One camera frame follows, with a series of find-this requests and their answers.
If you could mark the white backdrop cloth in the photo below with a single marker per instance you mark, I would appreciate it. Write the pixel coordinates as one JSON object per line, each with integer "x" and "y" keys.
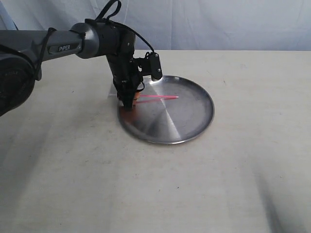
{"x": 181, "y": 24}

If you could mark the pink plastic straw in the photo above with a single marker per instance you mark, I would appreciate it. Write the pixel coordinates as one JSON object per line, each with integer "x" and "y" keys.
{"x": 160, "y": 96}

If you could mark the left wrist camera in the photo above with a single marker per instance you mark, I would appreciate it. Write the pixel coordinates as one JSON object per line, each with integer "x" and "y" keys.
{"x": 150, "y": 65}

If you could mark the round stainless steel plate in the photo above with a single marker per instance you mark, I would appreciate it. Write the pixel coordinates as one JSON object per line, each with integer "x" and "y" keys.
{"x": 169, "y": 121}

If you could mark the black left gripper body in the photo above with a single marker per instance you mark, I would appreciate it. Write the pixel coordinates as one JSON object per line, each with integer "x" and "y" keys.
{"x": 126, "y": 76}

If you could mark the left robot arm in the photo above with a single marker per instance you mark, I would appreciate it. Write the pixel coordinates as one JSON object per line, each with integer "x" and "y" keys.
{"x": 22, "y": 53}

